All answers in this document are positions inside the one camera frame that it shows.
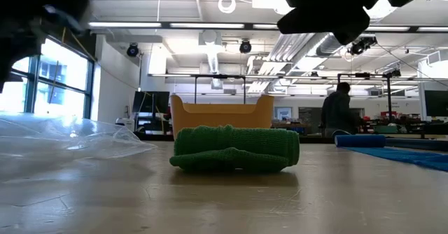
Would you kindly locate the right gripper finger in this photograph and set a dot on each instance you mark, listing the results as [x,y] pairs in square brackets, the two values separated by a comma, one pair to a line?
[325,22]

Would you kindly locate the clear plastic zip bag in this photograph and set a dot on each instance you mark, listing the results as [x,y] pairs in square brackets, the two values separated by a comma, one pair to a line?
[70,143]

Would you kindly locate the green elastic bandage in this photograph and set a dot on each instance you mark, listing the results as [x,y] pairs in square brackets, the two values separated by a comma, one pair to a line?
[234,146]

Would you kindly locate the blue elastic bandage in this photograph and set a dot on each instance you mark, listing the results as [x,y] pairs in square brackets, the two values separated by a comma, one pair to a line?
[360,141]

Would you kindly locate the black ceiling spotlight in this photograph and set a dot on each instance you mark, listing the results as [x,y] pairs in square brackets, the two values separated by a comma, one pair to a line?
[133,50]
[245,47]
[362,46]

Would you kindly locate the large window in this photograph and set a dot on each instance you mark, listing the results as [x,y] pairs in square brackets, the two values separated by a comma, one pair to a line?
[63,87]

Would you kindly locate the person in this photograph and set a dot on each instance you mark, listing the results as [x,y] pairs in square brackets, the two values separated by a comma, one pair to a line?
[336,111]

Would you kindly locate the long ceiling light strip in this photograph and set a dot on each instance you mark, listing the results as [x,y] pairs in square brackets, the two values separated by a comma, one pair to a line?
[140,25]

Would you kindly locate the cluttered background workbench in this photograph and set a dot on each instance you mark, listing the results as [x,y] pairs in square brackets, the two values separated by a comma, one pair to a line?
[395,127]

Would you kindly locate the black monitor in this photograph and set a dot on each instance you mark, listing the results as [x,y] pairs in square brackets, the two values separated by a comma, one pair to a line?
[437,102]
[150,102]

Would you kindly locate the yellow plastic bin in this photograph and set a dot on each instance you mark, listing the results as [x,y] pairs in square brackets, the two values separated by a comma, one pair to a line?
[217,116]

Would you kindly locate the white box device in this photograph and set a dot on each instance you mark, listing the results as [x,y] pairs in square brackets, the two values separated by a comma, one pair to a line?
[126,125]

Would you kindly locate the black aluminium table frame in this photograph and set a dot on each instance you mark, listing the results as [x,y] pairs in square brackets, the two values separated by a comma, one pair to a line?
[311,140]

